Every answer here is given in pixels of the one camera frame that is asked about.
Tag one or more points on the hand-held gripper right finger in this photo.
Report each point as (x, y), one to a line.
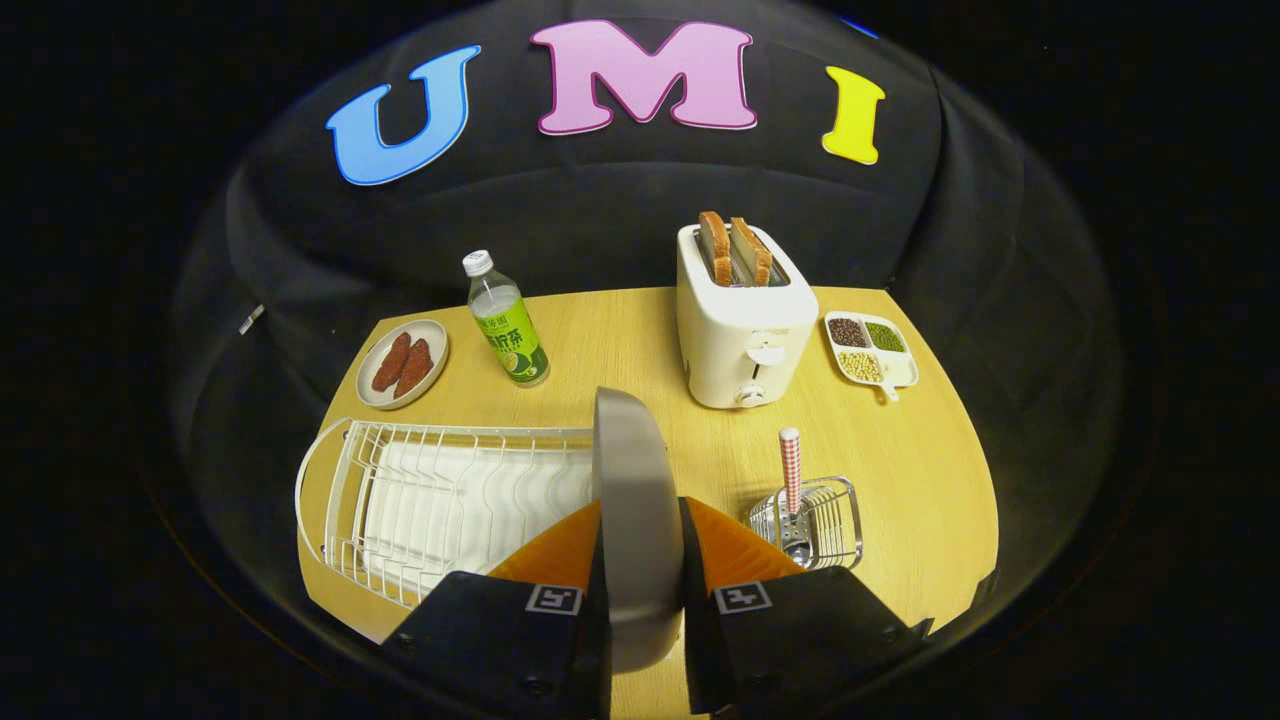
(697, 640)

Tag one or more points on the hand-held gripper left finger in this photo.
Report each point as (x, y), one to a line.
(597, 640)

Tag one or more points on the grey plate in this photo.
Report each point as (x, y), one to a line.
(630, 500)

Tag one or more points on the white divided dish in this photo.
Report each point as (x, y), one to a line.
(900, 372)

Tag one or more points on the white toaster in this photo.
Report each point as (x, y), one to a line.
(740, 340)

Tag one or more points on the green label drink bottle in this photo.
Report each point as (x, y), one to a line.
(512, 335)

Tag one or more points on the pile of soybeans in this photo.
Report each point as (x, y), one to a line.
(860, 367)

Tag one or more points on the red sausage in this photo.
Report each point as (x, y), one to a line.
(413, 368)
(390, 362)

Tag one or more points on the small beige saucer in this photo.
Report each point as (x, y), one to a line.
(435, 340)

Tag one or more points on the pile of red beans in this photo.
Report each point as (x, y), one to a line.
(848, 332)

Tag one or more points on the pile of green beans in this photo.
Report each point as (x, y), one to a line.
(885, 336)

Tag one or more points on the small white clip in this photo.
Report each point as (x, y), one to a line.
(251, 319)

